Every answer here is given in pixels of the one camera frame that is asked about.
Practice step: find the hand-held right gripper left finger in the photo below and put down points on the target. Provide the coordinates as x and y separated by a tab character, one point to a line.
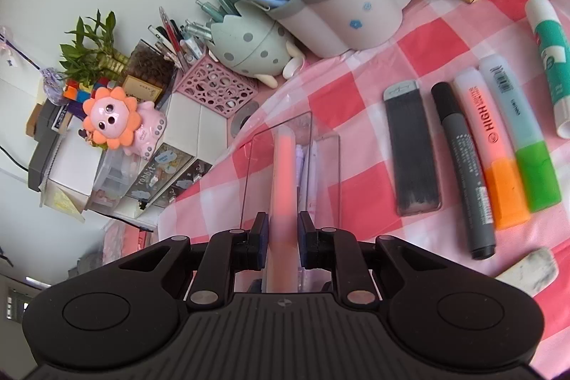
260	237

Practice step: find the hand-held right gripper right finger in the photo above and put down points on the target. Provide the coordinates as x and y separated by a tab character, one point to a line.
305	237

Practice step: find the clear plastic box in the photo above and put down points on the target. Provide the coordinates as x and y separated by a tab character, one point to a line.
327	184

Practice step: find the pink translucent pen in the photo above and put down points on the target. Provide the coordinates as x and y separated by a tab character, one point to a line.
283	184

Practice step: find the purple white pen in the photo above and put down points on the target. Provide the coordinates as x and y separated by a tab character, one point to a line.
303	170

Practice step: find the purple mechanical pencil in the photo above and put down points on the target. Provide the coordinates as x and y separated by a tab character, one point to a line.
315	166

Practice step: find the dark grey case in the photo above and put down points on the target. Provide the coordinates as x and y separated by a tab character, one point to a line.
412	148

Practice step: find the black grey marker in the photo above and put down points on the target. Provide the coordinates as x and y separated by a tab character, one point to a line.
463	170

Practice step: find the pink orange highlighter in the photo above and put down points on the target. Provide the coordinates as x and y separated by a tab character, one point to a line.
494	166

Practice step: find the blue green highlighter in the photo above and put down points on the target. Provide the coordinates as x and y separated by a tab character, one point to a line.
525	139

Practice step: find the green white glue stick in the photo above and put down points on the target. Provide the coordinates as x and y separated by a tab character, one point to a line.
552	64

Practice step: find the grey round disc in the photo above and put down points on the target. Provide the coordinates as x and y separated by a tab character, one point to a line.
242	118

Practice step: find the white desk drawer organizer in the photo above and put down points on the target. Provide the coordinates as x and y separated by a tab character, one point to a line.
147	179

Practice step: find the pink flat box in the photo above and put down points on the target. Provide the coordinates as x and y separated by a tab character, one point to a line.
129	237

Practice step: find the pink perforated pen holder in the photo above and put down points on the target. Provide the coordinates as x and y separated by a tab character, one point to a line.
218	88

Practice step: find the pink checked tablecloth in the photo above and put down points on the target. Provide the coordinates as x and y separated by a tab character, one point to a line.
356	64

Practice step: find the pink orange lion toy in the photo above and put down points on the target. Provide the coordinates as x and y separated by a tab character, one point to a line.
118	122

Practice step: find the egg shaped pen holder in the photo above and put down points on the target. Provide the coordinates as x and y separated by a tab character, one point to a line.
249	44

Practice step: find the white box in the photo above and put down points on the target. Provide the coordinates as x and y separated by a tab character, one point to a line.
75	162

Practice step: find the yellow lace doily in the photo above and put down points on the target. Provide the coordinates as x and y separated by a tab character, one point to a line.
62	202

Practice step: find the bunch of red black pens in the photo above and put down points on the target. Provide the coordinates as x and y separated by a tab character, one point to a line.
171	37

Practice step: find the white eraser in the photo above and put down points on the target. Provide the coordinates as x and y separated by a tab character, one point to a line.
532	273

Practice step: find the bunch of teal pens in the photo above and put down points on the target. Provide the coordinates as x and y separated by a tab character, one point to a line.
209	12

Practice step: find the colourful puzzle cube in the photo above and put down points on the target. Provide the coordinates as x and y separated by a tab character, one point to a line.
80	91

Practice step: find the dark grey box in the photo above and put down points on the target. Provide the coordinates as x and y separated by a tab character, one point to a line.
44	148
55	117

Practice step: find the brown box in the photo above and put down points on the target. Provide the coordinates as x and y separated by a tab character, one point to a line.
31	124

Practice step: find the lucky bamboo plant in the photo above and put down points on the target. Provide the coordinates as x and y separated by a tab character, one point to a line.
89	46

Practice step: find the purple crystal hanging charm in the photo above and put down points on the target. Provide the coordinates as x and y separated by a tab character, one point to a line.
51	81

